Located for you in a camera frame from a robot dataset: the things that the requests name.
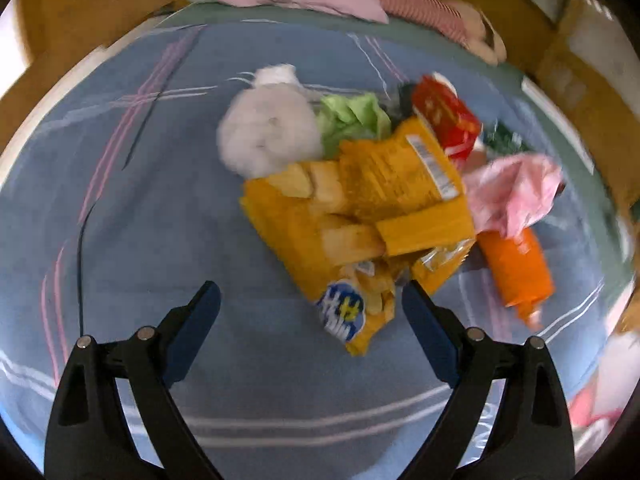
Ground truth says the light green wrapper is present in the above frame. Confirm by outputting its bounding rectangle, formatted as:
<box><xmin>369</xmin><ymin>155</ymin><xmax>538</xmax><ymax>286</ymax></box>
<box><xmin>315</xmin><ymin>92</ymin><xmax>393</xmax><ymax>158</ymax></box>

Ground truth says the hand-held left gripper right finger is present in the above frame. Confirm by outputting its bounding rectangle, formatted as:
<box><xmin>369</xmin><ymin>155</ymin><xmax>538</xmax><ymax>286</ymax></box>
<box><xmin>400</xmin><ymin>280</ymin><xmax>576</xmax><ymax>480</ymax></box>

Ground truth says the pink plastic bag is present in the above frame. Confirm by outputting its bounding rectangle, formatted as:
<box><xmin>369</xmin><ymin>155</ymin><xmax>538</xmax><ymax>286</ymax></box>
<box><xmin>462</xmin><ymin>154</ymin><xmax>567</xmax><ymax>239</ymax></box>

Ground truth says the red snack packet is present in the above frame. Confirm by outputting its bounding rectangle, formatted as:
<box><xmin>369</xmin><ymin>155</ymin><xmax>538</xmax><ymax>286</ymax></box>
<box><xmin>410</xmin><ymin>74</ymin><xmax>484</xmax><ymax>162</ymax></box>

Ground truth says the large yellow fries snack bag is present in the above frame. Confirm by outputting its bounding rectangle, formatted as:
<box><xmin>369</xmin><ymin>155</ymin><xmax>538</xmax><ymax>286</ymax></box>
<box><xmin>239</xmin><ymin>160</ymin><xmax>401</xmax><ymax>358</ymax></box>

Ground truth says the orange packet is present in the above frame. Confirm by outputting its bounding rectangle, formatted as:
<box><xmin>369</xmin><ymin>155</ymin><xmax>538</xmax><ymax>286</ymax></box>
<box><xmin>476</xmin><ymin>227</ymin><xmax>557</xmax><ymax>330</ymax></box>

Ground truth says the pink cloth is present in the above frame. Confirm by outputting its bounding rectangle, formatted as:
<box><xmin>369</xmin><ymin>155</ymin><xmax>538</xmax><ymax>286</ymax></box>
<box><xmin>569</xmin><ymin>386</ymin><xmax>622</xmax><ymax>427</ymax></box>

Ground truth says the wooden bed frame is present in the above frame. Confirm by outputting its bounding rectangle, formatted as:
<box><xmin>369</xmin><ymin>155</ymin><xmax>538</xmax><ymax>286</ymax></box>
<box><xmin>0</xmin><ymin>0</ymin><xmax>640</xmax><ymax>261</ymax></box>

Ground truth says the black wrapper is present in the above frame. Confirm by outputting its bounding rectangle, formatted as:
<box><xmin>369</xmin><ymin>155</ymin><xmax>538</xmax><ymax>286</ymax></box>
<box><xmin>392</xmin><ymin>82</ymin><xmax>418</xmax><ymax>123</ymax></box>

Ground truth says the blue plaid blanket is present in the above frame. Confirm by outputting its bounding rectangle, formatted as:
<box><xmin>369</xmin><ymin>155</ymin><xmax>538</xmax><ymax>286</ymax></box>
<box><xmin>0</xmin><ymin>22</ymin><xmax>621</xmax><ymax>471</ymax></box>

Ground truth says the yellow barcode wrapper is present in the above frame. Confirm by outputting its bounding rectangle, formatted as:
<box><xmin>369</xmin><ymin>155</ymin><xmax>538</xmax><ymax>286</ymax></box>
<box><xmin>339</xmin><ymin>116</ymin><xmax>477</xmax><ymax>297</ymax></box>

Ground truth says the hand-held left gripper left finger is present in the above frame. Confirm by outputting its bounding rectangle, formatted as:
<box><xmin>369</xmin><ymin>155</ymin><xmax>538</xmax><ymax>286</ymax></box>
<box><xmin>44</xmin><ymin>280</ymin><xmax>223</xmax><ymax>480</ymax></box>

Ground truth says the dark green wrapper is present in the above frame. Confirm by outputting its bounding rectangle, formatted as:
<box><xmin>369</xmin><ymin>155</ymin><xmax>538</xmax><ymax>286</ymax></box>
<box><xmin>481</xmin><ymin>120</ymin><xmax>532</xmax><ymax>157</ymax></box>

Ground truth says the striped plush toy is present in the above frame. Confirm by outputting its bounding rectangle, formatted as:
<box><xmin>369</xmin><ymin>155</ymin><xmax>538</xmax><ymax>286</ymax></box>
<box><xmin>375</xmin><ymin>0</ymin><xmax>508</xmax><ymax>67</ymax></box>

